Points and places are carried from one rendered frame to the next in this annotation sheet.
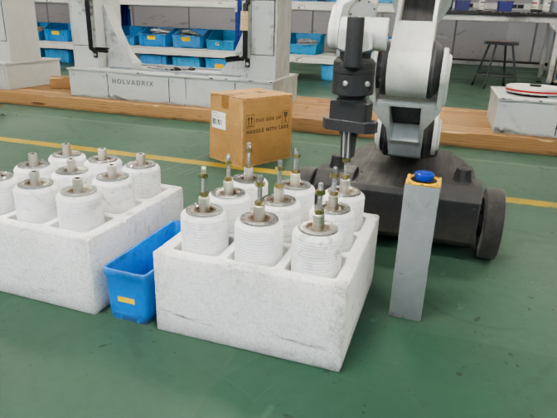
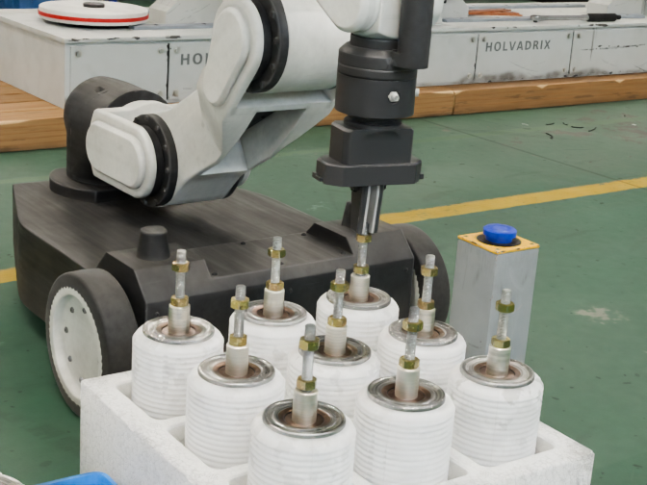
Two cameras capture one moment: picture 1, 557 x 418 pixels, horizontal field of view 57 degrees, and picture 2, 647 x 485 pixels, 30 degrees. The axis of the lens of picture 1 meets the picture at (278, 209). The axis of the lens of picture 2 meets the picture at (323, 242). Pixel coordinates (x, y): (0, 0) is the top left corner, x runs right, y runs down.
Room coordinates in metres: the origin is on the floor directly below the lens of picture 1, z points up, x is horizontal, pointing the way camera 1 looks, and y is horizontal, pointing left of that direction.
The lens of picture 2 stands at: (0.38, 0.95, 0.73)
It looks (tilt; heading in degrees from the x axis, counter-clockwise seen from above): 17 degrees down; 306
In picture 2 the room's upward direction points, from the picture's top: 4 degrees clockwise
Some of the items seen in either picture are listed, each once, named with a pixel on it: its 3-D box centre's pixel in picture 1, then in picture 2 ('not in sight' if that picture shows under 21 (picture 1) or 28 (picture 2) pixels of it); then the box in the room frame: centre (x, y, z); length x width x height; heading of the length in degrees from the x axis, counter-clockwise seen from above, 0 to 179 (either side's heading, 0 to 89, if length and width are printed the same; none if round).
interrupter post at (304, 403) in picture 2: (204, 204); (304, 406); (0.96, 0.15, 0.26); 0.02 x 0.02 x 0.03
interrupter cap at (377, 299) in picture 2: (344, 191); (358, 298); (1.11, -0.15, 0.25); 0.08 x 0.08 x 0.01
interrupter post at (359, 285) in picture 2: (344, 186); (359, 288); (1.11, -0.15, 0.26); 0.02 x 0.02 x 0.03
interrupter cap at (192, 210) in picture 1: (204, 210); (303, 419); (0.96, 0.15, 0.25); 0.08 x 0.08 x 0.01
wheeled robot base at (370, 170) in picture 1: (404, 160); (177, 209); (1.64, -0.41, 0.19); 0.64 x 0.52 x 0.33; 163
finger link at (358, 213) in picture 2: (342, 142); (356, 205); (1.12, -0.14, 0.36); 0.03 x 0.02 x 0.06; 151
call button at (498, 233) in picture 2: (423, 177); (499, 236); (1.02, -0.30, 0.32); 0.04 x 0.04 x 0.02
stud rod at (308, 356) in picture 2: (204, 185); (307, 364); (0.96, 0.15, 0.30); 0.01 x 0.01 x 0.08
